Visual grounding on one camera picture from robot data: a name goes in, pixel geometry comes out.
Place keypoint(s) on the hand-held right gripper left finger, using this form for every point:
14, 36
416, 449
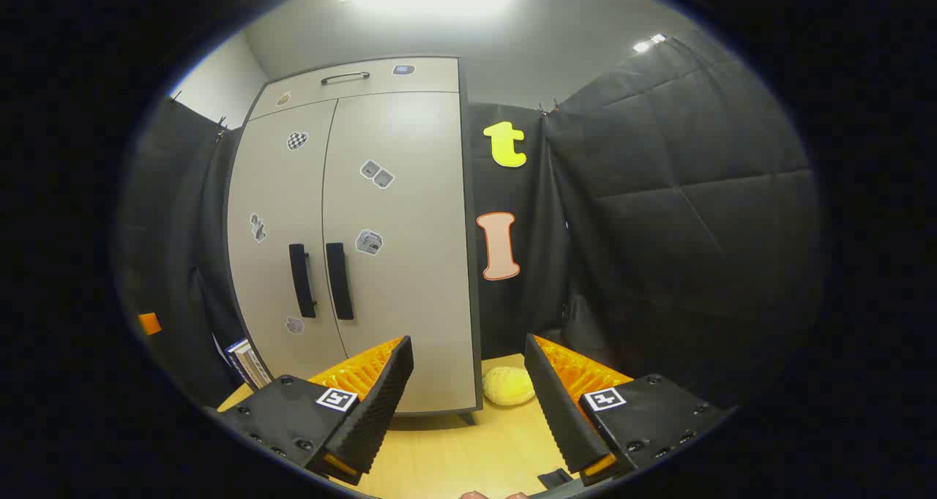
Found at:
381, 404

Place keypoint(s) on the grey cabinet door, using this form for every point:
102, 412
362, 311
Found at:
271, 279
417, 301

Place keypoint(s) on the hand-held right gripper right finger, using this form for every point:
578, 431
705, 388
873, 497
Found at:
556, 411

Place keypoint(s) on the yellow plush toy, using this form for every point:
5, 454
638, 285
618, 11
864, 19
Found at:
507, 386

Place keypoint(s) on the white book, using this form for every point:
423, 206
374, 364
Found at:
252, 367

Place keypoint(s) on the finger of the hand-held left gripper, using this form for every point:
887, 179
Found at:
149, 323

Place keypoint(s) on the small ceiling light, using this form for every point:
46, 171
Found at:
648, 43

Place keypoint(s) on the grey double-door shoe cabinet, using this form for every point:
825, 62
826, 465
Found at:
473, 265

